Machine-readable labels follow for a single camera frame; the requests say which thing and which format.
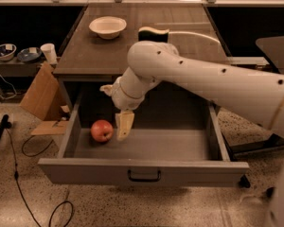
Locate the blue bowl far left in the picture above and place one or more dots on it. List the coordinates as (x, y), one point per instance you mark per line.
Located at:
(7, 52)

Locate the white bowl on counter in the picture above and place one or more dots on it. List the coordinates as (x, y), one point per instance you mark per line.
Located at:
(108, 27)

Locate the green yellow sponge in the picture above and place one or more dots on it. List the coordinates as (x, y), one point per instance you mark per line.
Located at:
(147, 33)

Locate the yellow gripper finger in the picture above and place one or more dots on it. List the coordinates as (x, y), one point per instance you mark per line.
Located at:
(124, 122)
(107, 89)

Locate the blue bowl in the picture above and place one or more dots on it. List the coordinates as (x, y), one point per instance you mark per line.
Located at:
(7, 52)
(30, 54)

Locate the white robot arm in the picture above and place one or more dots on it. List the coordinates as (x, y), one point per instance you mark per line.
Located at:
(254, 95)

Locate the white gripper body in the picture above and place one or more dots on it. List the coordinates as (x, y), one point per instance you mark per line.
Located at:
(120, 97)

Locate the grey side shelf left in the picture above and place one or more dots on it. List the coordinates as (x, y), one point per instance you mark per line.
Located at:
(17, 69)

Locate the brown cardboard piece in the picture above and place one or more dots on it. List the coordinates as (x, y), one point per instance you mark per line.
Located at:
(45, 101)

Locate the black drawer handle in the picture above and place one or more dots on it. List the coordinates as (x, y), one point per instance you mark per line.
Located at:
(137, 177)

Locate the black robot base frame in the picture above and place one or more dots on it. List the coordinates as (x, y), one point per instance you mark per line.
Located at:
(273, 142)

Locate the white paper cup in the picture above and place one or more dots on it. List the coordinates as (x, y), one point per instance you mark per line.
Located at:
(49, 53)

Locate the open grey top drawer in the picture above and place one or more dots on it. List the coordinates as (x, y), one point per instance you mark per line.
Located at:
(175, 132)

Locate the grey cabinet counter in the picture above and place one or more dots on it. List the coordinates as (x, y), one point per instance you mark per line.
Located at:
(88, 57)

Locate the red apple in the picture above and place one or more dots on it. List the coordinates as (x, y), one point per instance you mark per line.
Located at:
(102, 131)

